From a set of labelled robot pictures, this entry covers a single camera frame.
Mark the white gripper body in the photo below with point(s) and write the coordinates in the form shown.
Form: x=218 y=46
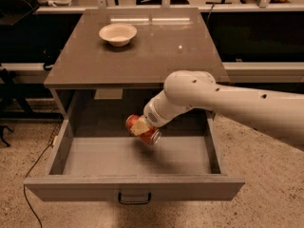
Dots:
x=151 y=114

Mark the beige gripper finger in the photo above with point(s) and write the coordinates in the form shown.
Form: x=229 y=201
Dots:
x=139 y=125

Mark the red coke can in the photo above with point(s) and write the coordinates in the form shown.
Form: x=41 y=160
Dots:
x=150 y=137

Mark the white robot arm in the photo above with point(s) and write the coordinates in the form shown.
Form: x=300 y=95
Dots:
x=279 y=115

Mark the open grey top drawer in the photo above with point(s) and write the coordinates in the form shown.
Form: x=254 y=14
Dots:
x=96 y=158

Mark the grey cabinet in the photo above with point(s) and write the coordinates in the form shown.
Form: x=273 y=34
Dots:
x=167 y=40

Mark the white paper bowl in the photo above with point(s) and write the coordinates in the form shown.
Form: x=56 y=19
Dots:
x=118 y=34

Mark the black chair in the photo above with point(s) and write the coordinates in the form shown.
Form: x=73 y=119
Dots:
x=13 y=11

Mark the black drawer handle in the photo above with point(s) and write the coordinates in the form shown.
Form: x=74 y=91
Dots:
x=134 y=200

